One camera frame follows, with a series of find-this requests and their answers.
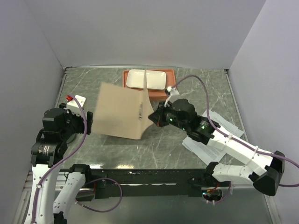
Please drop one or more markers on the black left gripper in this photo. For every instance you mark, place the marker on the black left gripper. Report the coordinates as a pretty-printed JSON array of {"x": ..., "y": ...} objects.
[{"x": 68, "y": 112}]

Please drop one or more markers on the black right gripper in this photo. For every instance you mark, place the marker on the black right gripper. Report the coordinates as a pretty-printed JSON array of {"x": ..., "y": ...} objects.
[{"x": 157, "y": 117}]

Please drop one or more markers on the tan paper folder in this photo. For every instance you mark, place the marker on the tan paper folder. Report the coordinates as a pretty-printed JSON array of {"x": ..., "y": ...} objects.
[{"x": 122, "y": 112}]

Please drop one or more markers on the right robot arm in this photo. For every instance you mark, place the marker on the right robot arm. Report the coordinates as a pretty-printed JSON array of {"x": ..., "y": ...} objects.
[{"x": 260, "y": 168}]

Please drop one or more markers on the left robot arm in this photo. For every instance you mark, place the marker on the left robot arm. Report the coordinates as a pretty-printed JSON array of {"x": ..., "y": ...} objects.
[{"x": 47, "y": 156}]

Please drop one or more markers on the terracotta rectangular tray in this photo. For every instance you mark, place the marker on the terracotta rectangular tray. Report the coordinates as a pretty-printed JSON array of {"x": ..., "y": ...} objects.
[{"x": 154, "y": 95}]

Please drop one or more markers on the white rectangular plate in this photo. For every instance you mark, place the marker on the white rectangular plate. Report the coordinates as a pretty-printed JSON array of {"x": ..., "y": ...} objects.
[{"x": 152, "y": 79}]

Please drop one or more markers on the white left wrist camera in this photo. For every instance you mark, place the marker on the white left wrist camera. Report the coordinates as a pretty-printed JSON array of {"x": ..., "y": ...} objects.
[{"x": 73, "y": 106}]

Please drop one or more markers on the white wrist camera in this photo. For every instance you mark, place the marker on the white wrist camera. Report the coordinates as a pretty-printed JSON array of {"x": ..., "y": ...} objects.
[
  {"x": 73, "y": 106},
  {"x": 172, "y": 95}
]

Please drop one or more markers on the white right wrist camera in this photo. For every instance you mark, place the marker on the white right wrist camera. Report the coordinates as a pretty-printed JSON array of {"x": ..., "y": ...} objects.
[{"x": 172, "y": 95}]

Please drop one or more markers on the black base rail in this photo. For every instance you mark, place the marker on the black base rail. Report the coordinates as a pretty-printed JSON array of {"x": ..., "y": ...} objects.
[{"x": 151, "y": 182}]

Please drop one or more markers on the aluminium frame rail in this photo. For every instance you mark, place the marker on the aluminium frame rail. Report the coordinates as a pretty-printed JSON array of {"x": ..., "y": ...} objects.
[{"x": 270, "y": 202}]

